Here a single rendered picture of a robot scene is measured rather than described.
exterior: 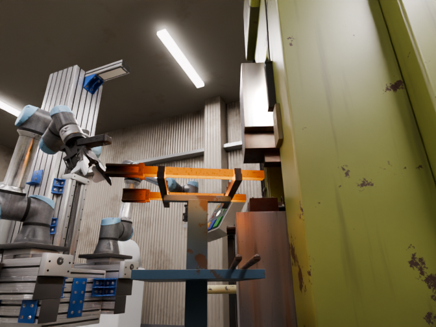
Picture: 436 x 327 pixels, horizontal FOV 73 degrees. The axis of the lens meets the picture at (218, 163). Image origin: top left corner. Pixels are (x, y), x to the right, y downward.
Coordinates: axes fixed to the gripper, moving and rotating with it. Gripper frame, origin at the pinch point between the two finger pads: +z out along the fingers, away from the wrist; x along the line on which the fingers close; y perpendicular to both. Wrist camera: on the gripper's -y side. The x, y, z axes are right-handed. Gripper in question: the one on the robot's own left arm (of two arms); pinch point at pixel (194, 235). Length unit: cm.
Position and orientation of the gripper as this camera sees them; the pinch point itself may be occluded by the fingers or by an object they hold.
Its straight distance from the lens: 190.3
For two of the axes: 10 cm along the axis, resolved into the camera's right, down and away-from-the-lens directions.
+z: 0.1, 9.2, -3.9
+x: -3.8, -3.5, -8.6
